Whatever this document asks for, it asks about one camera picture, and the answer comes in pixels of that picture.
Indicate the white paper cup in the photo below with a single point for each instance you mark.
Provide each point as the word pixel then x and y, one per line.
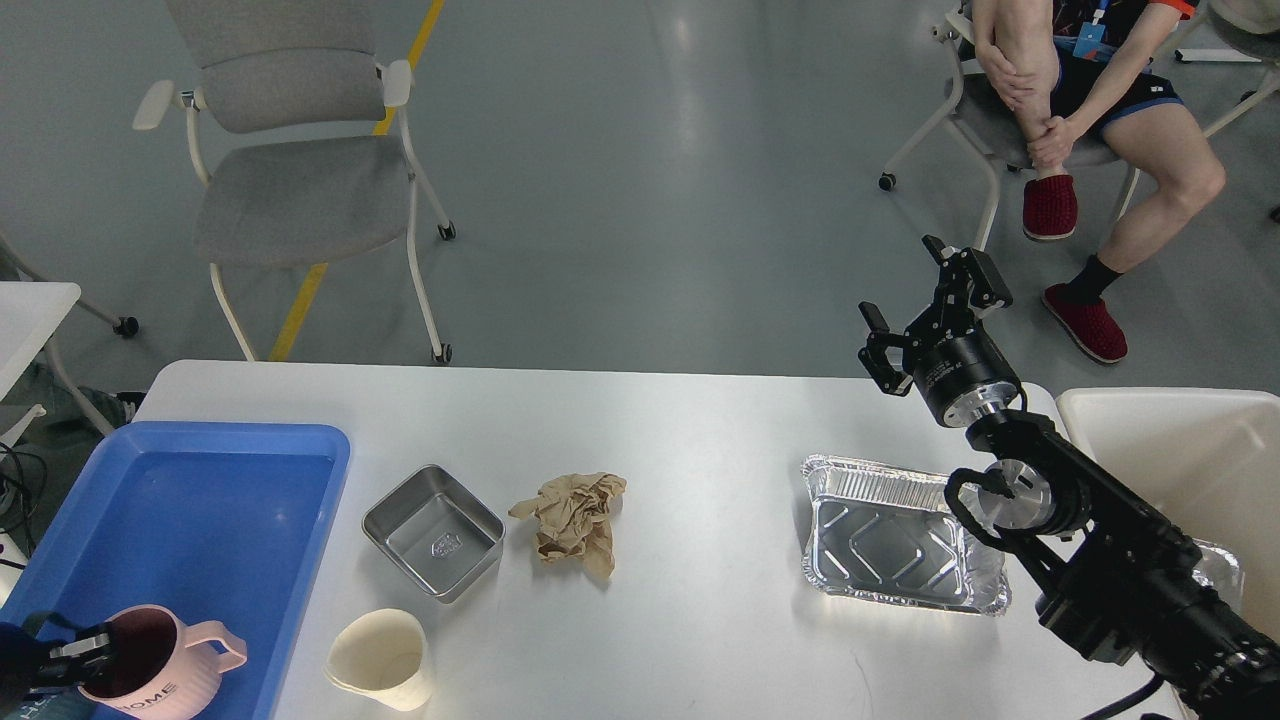
pixel 383 655

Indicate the beige waste bin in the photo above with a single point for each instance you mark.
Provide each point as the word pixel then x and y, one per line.
pixel 1206 458

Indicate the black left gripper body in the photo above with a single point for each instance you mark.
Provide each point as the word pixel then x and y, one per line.
pixel 22 656

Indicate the aluminium foil tray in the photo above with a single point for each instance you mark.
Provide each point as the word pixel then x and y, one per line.
pixel 886 535

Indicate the blue mug yellow inside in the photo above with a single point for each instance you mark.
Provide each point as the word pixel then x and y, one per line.
pixel 63 707

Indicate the crumpled brown paper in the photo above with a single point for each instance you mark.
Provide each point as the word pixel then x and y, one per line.
pixel 574 514

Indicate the white side table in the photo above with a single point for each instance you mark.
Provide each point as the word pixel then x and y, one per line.
pixel 31 312

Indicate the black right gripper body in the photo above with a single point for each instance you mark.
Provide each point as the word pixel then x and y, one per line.
pixel 960 375

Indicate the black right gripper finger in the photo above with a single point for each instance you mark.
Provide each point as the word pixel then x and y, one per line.
pixel 969 288
pixel 891 379

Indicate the foil tray in bin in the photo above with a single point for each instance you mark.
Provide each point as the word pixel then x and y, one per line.
pixel 1220 569

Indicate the white chair under person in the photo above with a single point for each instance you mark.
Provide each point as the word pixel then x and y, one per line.
pixel 975 116

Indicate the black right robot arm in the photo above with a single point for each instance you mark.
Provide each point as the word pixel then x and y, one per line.
pixel 1116 576

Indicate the seated person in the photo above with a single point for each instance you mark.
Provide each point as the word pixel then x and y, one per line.
pixel 1074 69

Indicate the grey office chair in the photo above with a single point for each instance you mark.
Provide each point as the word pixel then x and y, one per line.
pixel 275 64

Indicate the pink mug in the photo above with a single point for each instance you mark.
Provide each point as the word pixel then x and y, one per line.
pixel 163 668

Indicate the blue plastic tray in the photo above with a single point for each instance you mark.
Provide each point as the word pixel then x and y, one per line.
pixel 214 521

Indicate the square steel container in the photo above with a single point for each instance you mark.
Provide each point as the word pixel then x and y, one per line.
pixel 437 532

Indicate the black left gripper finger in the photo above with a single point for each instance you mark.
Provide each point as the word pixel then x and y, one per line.
pixel 89 647

